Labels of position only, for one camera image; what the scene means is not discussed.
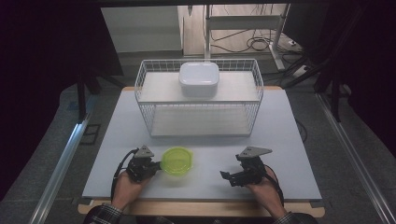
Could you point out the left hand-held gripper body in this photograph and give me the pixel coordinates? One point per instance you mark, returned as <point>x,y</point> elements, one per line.
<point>141,168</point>

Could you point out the white cabinet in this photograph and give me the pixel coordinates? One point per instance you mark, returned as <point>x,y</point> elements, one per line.
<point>141,29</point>

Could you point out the white power strip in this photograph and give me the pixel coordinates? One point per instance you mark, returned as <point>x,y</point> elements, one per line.
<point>301,71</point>

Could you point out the black metal stand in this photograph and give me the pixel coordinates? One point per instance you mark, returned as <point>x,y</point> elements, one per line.
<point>82,93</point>
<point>335,93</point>

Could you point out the green round plastic container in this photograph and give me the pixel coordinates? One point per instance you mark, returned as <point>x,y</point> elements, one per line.
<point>176,161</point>

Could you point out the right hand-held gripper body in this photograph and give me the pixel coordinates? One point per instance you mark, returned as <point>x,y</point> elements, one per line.
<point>249,171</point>

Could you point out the clear square plastic container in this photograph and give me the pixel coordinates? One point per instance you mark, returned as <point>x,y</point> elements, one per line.
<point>199,77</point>

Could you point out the person's right hand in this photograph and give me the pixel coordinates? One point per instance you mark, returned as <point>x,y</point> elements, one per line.
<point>269,196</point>

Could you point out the aluminium rail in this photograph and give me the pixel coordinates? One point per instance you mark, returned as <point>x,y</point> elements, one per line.
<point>355,155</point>
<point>59,169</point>

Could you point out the white metal desk frame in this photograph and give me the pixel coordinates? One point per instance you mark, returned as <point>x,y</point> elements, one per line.
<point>246,21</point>

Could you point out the person's left hand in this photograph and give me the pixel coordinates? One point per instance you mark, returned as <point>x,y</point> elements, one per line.
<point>126,189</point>

